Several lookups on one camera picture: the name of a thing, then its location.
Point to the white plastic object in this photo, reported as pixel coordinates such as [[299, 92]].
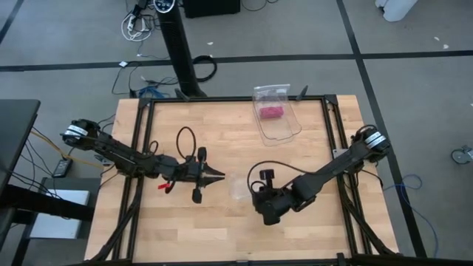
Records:
[[397, 9]]

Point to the pink bandage roll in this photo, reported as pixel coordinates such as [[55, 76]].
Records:
[[271, 112]]

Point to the red tape tag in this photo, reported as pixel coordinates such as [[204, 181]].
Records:
[[164, 185]]

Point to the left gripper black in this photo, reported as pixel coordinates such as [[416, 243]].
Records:
[[186, 171]]

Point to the black desk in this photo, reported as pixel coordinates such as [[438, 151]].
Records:
[[15, 125]]

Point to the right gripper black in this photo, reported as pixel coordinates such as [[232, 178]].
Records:
[[273, 201]]

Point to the grey caster wheel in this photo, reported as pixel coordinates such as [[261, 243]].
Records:
[[460, 156]]

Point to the black power adapter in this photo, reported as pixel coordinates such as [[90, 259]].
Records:
[[62, 168]]

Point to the black metal table frame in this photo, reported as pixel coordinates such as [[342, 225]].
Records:
[[236, 98]]

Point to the black box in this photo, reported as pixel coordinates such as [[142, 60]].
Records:
[[210, 7]]

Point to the grey cart with white top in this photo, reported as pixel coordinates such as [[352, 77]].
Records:
[[55, 221]]

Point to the small white plug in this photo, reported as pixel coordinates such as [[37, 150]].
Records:
[[123, 64]]

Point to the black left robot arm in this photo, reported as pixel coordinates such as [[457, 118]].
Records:
[[118, 153]]

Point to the black tower fan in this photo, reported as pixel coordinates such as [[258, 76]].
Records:
[[181, 55]]

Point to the clear plastic zip bag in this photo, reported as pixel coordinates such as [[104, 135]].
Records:
[[281, 131], [238, 186]]

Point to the black frame clamp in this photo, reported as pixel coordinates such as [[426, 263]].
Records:
[[302, 93], [182, 95]]

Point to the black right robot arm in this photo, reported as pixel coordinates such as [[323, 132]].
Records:
[[332, 166]]

